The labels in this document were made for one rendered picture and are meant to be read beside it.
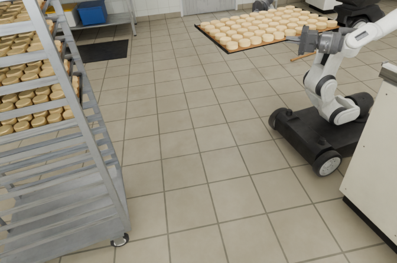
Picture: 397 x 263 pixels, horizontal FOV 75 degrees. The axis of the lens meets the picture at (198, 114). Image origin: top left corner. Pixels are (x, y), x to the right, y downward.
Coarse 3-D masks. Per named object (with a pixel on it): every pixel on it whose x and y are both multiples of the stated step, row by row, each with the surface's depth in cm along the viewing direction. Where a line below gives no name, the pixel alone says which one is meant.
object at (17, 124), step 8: (72, 80) 123; (40, 112) 102; (48, 112) 106; (56, 112) 103; (64, 112) 101; (72, 112) 101; (8, 120) 100; (16, 120) 101; (24, 120) 100; (32, 120) 98; (40, 120) 98; (48, 120) 98; (56, 120) 98; (0, 128) 96; (8, 128) 95; (16, 128) 95; (24, 128) 96
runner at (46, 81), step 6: (42, 78) 85; (48, 78) 86; (54, 78) 87; (12, 84) 83; (18, 84) 84; (24, 84) 84; (30, 84) 85; (36, 84) 86; (42, 84) 86; (48, 84) 87; (0, 90) 83; (6, 90) 84; (12, 90) 84; (18, 90) 85
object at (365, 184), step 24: (384, 96) 113; (384, 120) 116; (360, 144) 132; (384, 144) 119; (360, 168) 136; (384, 168) 123; (360, 192) 141; (384, 192) 127; (360, 216) 150; (384, 216) 131; (384, 240) 139
